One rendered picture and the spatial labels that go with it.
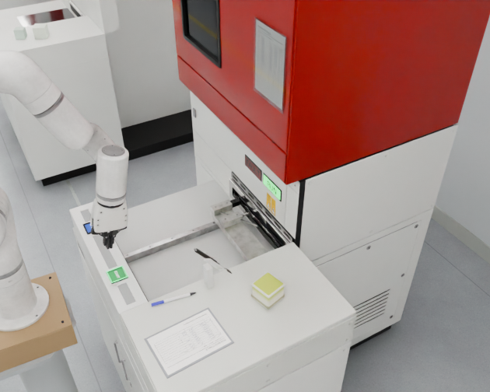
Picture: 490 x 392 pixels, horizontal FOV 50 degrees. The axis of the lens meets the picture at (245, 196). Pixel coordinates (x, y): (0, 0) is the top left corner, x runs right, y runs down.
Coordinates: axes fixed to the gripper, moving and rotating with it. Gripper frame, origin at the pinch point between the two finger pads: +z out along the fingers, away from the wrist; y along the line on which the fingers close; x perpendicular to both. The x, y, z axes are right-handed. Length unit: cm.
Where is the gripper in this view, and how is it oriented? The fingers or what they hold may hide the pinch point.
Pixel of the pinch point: (108, 240)
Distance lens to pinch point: 166.2
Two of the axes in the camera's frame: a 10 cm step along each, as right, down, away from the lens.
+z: -1.8, 8.2, 5.4
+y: -8.5, 1.5, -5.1
